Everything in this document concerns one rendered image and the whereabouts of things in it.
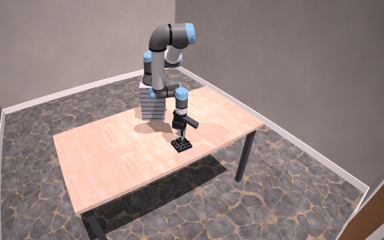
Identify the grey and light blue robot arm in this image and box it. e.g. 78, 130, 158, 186
142, 23, 196, 115

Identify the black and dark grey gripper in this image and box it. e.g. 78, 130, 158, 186
172, 110, 187, 141

